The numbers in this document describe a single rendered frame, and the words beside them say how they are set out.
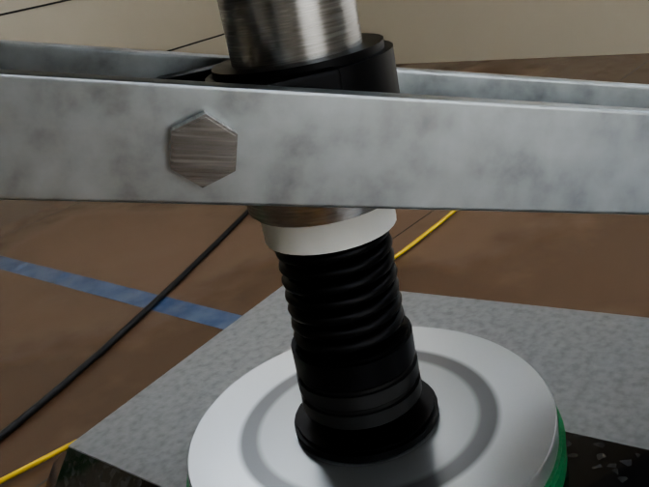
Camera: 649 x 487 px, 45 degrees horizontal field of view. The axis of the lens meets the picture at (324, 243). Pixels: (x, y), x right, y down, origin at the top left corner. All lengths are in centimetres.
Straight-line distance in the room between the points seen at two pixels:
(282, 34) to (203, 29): 598
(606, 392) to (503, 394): 8
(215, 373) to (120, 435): 9
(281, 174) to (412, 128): 6
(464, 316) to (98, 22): 526
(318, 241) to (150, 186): 9
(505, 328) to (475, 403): 14
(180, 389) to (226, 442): 13
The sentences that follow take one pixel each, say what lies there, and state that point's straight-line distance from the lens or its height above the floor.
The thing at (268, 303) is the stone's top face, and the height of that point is 85.
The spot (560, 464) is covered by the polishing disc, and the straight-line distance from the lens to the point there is 44.
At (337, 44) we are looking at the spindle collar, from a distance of 36.
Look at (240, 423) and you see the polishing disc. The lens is 49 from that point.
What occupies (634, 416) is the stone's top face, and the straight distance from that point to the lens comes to 50.
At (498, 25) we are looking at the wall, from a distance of 602.
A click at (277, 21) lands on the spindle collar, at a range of 35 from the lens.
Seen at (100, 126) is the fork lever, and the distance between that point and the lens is 32.
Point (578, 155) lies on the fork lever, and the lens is 38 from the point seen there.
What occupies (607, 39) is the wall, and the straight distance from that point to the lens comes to 572.
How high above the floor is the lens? 114
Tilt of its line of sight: 22 degrees down
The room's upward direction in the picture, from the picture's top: 11 degrees counter-clockwise
